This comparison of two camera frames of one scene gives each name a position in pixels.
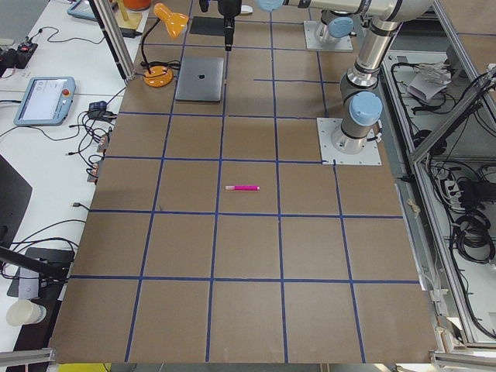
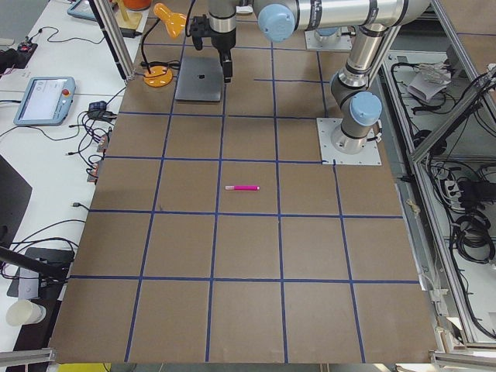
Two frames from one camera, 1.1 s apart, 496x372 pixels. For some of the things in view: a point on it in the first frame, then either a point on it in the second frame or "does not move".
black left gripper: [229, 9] → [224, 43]
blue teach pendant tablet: [46, 101] does not move
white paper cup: [24, 311] does not move
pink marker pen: [242, 187] does not move
